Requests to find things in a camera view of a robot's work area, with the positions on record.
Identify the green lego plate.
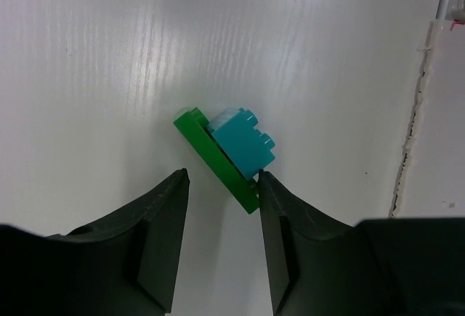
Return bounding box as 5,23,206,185
173,108,259,214

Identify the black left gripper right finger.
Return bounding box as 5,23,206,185
258,171,464,315

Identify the small teal lego brick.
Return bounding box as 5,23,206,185
206,108,275,180

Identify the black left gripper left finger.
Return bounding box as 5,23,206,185
1,169,190,315

